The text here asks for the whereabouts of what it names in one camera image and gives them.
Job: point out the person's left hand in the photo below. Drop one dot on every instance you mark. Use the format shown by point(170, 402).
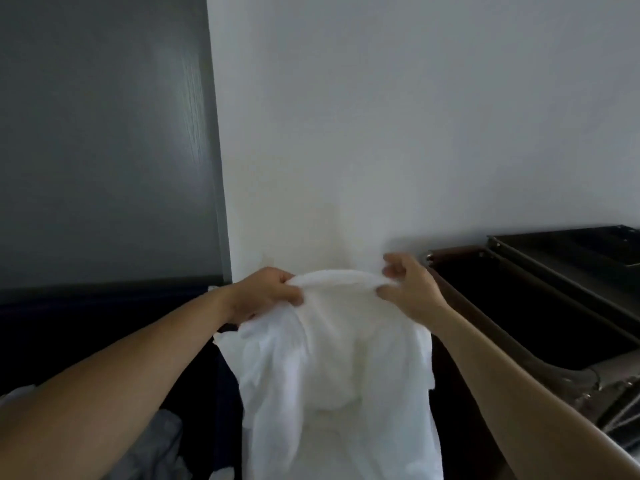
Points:
point(265, 294)

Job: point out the person's right hand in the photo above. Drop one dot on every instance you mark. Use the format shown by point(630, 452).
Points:
point(415, 289)

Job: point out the white towel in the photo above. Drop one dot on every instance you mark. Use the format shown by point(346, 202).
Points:
point(330, 354)
point(325, 444)

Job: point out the brown housekeeping cart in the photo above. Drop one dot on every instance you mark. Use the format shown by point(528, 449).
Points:
point(525, 304)

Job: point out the person's left forearm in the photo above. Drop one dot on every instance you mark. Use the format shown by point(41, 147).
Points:
point(100, 389)

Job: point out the person's right forearm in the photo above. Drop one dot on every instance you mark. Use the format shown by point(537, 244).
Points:
point(545, 399)

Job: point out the white pillowcase black piping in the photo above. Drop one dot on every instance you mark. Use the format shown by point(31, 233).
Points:
point(150, 449)

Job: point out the grey door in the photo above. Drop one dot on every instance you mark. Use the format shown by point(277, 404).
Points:
point(100, 134)

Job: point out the navy laundry hamper white frame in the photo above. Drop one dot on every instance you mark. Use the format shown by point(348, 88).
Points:
point(100, 334)

